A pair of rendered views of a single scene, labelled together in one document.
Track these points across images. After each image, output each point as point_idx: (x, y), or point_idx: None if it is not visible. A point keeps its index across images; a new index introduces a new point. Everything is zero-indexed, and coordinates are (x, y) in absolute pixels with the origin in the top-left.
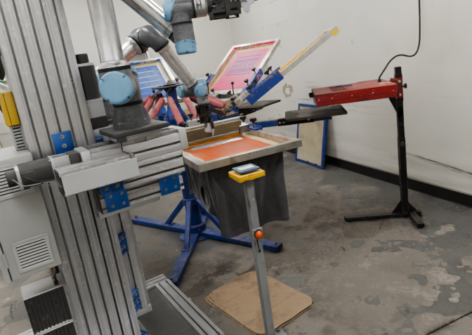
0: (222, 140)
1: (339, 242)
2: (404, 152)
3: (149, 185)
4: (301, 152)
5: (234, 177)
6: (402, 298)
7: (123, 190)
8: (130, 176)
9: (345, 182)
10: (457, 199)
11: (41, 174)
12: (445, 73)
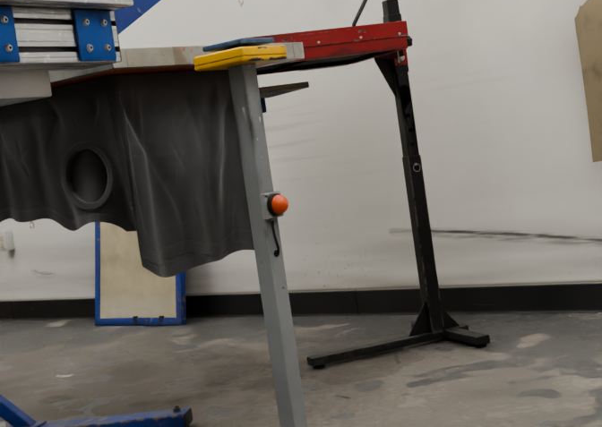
0: None
1: (325, 392)
2: (421, 188)
3: (55, 26)
4: (114, 300)
5: (219, 57)
6: (531, 417)
7: (7, 15)
8: None
9: (258, 329)
10: (524, 303)
11: None
12: (467, 33)
